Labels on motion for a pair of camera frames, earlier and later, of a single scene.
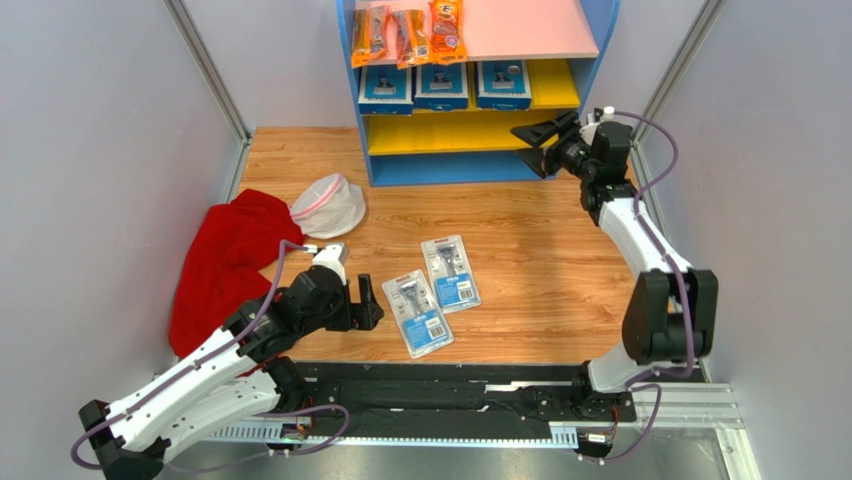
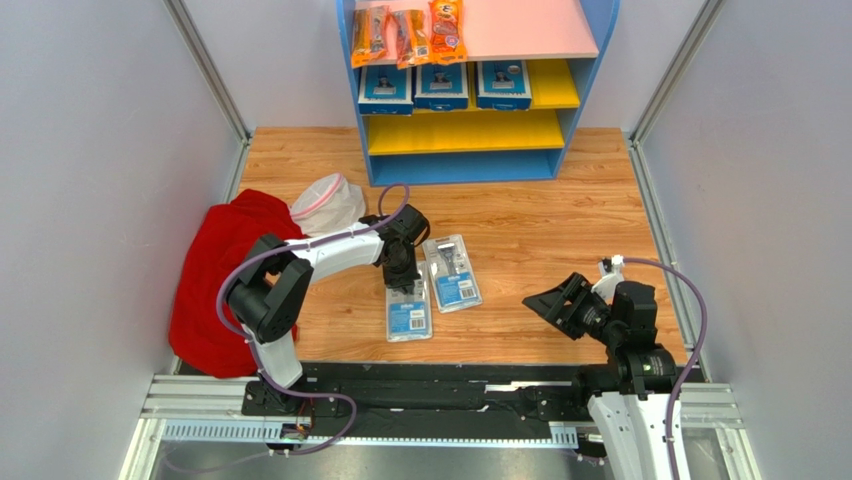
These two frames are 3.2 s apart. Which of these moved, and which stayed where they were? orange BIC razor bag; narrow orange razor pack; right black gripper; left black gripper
Moved: left black gripper; right black gripper
Stayed: narrow orange razor pack; orange BIC razor bag
